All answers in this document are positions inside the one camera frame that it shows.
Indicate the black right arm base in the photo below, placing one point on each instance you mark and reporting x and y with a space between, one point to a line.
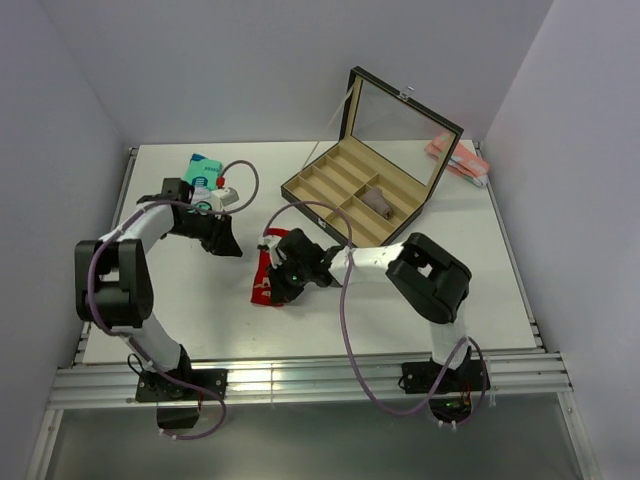
458 393

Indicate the black compartment display box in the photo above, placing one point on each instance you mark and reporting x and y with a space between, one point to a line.
381 143

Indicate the aluminium front rail frame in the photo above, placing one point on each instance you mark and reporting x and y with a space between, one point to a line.
530 419

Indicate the red sock with white print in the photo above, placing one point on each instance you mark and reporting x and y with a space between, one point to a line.
261 289

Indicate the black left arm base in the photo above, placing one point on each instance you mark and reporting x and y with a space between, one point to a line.
178 407

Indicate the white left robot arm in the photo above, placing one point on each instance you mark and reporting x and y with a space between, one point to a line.
113 286

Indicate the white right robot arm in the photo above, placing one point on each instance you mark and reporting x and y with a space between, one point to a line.
428 277

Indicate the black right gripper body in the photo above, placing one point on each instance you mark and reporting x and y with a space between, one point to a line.
291 278

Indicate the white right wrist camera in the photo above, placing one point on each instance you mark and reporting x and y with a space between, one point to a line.
268 242

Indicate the pink patterned sock pair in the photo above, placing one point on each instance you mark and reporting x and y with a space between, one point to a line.
462 161

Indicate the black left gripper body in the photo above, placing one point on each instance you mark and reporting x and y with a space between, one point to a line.
197 227

